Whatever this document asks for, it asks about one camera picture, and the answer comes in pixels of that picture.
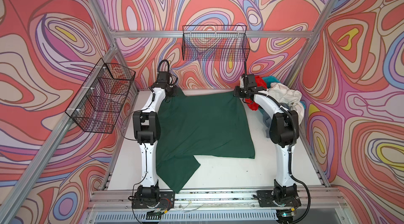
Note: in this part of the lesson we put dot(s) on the aluminium front rail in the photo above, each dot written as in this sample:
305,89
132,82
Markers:
320,205

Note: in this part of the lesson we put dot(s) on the black wire basket wall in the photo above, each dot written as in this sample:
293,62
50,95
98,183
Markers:
105,92
205,47

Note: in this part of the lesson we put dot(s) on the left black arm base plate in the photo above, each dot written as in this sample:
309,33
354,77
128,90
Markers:
164,201

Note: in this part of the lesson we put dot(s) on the aluminium frame back beam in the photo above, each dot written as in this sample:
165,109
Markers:
179,34

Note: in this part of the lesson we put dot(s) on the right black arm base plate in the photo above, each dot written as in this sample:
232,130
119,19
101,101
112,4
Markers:
277,198

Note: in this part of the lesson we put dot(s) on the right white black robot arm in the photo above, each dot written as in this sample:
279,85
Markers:
284,180

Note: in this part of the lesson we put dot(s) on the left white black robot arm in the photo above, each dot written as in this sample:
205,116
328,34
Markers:
147,132

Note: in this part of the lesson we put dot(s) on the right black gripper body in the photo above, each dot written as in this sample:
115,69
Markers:
240,92

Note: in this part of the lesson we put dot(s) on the black wire basket back wall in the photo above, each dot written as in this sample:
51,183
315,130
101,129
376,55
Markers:
205,47

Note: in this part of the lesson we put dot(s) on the green t shirt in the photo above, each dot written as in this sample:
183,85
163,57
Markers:
205,125

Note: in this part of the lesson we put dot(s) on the red t shirt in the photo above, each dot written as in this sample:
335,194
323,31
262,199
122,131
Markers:
250,102

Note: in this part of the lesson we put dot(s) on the black wire basket left wall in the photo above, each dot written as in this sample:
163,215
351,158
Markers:
105,92

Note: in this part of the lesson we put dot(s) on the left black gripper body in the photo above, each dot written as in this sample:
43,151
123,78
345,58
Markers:
172,91

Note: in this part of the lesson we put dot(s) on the grey t shirt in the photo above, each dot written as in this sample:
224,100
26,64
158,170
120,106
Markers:
278,125

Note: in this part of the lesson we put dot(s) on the white t shirt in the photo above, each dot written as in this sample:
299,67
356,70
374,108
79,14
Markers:
292,98

